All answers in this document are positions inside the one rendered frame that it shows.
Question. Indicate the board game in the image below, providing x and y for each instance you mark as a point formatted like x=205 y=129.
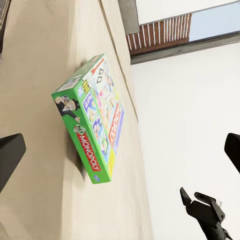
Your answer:
x=91 y=109

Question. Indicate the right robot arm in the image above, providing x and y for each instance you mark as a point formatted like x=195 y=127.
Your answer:
x=209 y=214

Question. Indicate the door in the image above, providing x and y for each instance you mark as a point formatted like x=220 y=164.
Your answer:
x=186 y=33

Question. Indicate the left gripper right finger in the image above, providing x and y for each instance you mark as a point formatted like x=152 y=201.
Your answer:
x=232 y=148

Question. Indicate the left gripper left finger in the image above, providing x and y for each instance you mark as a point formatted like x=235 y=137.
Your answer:
x=12 y=150

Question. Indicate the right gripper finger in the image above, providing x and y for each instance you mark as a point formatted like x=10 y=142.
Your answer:
x=186 y=200
x=219 y=214

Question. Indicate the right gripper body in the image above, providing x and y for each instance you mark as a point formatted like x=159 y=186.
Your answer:
x=209 y=225

